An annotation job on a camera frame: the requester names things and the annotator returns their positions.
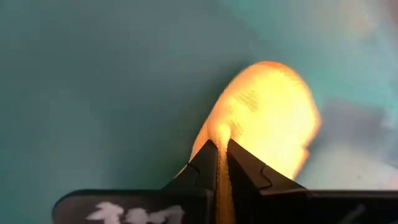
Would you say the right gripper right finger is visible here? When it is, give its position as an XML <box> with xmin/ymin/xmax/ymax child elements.
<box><xmin>227</xmin><ymin>139</ymin><xmax>398</xmax><ymax>224</ymax></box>

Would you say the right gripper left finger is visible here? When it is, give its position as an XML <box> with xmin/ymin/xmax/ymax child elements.
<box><xmin>52</xmin><ymin>139</ymin><xmax>218</xmax><ymax>224</ymax></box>

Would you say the orange microfiber towel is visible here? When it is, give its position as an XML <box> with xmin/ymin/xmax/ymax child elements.
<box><xmin>189</xmin><ymin>60</ymin><xmax>322</xmax><ymax>224</ymax></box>

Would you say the teal translucent plastic bin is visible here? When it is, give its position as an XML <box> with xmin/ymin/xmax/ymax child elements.
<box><xmin>0</xmin><ymin>0</ymin><xmax>398</xmax><ymax>191</ymax></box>

